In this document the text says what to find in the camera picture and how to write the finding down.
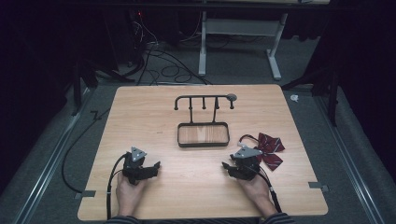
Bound black metal rack with tray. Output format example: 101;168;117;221
173;92;238;148

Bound white metal desk frame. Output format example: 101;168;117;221
198;10;290;81

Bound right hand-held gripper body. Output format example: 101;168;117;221
233;147;263;182

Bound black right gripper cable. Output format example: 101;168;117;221
257;166;283;215

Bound person's right hand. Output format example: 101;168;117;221
237;175;278;218

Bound metal floor rail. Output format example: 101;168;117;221
312;94;388;224
11;88;96;224

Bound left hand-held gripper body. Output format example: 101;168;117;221
122;146;148;187

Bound person's left hand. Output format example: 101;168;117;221
115;178;148;217

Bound grey tape piece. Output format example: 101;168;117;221
74;189;97;201
307;181;330;193

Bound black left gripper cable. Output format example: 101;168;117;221
106;153;129;220

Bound red striped bow tie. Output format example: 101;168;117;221
238;132;286;173

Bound black floor cable loops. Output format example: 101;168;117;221
132;38;214;87

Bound long black floor cable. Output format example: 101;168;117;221
61;106;111;194

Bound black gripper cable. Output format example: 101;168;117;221
257;166;283;215
106;153;129;220

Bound black metal stand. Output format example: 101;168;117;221
280;66;341;128
70;57;101;117

